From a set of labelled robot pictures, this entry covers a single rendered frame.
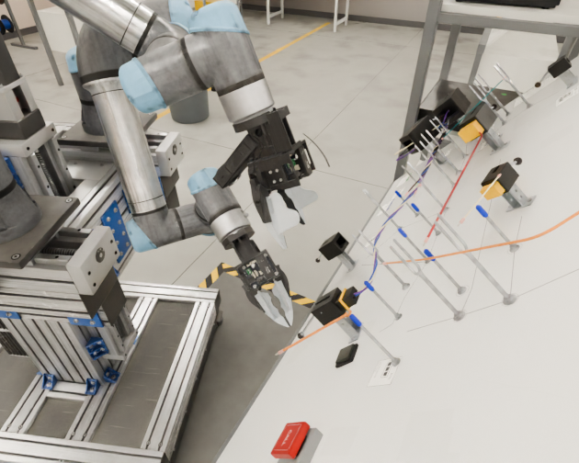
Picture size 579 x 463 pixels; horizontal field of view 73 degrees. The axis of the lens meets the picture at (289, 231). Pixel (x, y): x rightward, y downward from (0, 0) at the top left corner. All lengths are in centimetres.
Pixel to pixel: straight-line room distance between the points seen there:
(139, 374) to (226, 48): 147
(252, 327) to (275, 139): 160
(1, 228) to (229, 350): 132
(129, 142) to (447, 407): 71
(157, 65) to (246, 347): 162
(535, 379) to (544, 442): 7
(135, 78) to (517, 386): 59
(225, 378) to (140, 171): 130
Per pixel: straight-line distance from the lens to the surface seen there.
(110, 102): 86
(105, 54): 86
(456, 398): 50
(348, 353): 71
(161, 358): 183
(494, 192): 71
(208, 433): 187
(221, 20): 59
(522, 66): 371
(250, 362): 200
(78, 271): 93
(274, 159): 59
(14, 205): 98
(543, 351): 48
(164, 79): 61
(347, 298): 70
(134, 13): 73
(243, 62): 59
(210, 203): 80
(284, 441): 63
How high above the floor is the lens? 169
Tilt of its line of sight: 40 degrees down
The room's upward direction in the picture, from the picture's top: straight up
